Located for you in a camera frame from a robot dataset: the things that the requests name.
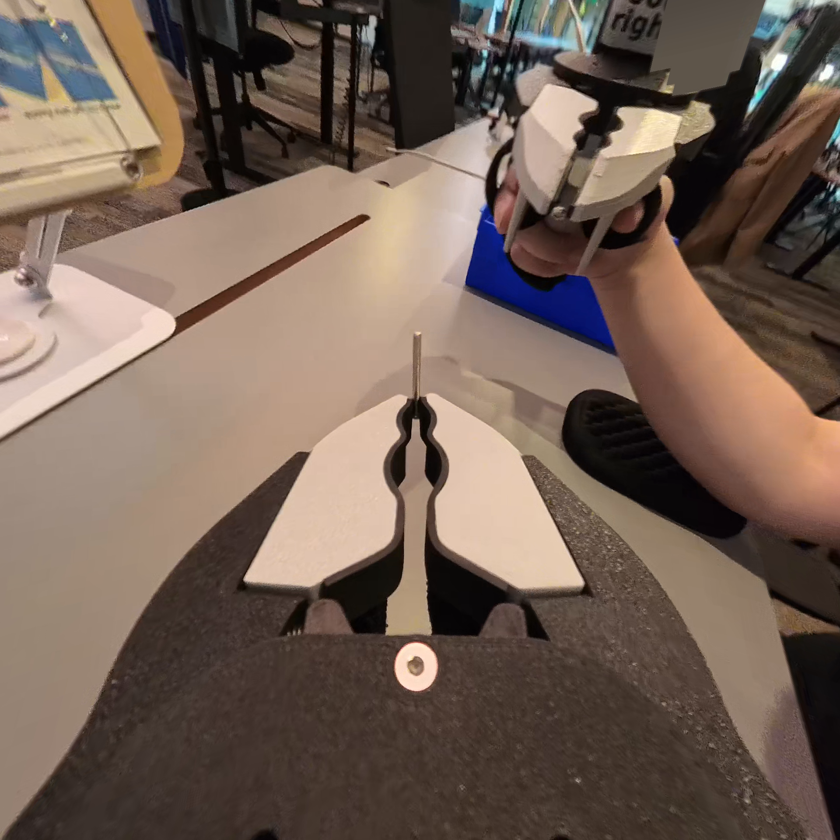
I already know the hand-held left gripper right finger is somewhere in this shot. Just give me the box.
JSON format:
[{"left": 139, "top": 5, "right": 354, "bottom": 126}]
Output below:
[{"left": 423, "top": 392, "right": 586, "bottom": 598}]

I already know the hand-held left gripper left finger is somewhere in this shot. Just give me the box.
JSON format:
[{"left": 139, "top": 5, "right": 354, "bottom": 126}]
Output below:
[{"left": 243, "top": 394, "right": 406, "bottom": 597}]

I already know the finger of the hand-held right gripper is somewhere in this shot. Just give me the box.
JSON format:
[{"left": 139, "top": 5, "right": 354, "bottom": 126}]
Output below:
[
  {"left": 503, "top": 85, "right": 599, "bottom": 255},
  {"left": 566, "top": 108, "right": 683, "bottom": 277}
]

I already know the blue plastic bin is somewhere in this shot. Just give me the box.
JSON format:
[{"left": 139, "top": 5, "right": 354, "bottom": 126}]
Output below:
[{"left": 465, "top": 203, "right": 680, "bottom": 355}]

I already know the person's right forearm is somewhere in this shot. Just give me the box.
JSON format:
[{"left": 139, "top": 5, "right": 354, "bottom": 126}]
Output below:
[{"left": 587, "top": 249, "right": 840, "bottom": 547}]

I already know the grey desk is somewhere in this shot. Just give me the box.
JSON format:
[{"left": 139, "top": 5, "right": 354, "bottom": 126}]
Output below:
[{"left": 0, "top": 118, "right": 821, "bottom": 821}]

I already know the person's right hand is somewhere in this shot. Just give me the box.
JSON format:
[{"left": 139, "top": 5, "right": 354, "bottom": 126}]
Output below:
[{"left": 493, "top": 167, "right": 676, "bottom": 281}]

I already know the brown jacket on chair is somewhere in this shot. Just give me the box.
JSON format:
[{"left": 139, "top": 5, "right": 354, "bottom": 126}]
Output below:
[{"left": 682, "top": 85, "right": 840, "bottom": 270}]

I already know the black armrest pad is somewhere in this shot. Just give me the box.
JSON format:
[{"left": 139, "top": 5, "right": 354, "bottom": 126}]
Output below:
[{"left": 562, "top": 388, "right": 748, "bottom": 539}]

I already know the black mesh chair back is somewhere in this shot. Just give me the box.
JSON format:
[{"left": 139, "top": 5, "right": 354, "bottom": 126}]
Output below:
[{"left": 384, "top": 0, "right": 457, "bottom": 151}]

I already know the black office chair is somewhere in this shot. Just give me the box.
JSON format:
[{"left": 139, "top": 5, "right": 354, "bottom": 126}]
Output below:
[{"left": 217, "top": 29, "right": 298, "bottom": 158}]

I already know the white document stand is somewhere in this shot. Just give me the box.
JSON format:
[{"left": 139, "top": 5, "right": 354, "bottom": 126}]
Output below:
[{"left": 0, "top": 210, "right": 177, "bottom": 441}]

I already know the person's black shirt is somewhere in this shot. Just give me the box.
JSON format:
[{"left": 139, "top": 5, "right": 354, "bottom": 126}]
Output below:
[{"left": 781, "top": 633, "right": 840, "bottom": 840}]

